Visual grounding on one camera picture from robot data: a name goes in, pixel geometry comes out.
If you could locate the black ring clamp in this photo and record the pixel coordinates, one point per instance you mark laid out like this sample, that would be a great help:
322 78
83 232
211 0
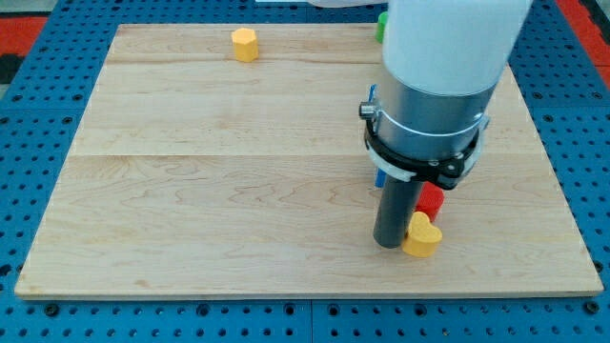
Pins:
445 173

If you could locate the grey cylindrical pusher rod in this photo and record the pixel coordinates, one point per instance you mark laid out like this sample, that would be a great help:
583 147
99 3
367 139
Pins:
397 205

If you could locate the yellow hexagon block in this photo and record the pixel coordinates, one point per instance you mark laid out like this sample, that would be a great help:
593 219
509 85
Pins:
245 45

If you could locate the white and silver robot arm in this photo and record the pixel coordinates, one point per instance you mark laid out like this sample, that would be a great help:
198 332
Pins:
442 60

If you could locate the green block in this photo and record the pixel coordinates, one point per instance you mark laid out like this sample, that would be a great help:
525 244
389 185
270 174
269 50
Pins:
381 26

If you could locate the red block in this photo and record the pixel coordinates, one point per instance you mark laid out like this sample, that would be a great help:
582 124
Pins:
430 200

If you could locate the yellow heart block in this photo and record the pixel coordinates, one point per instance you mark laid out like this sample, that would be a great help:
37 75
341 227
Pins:
422 237

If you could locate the blue cube block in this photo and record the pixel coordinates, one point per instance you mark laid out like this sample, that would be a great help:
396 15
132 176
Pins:
380 178

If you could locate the light wooden board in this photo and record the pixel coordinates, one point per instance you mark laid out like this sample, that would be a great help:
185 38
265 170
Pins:
196 177

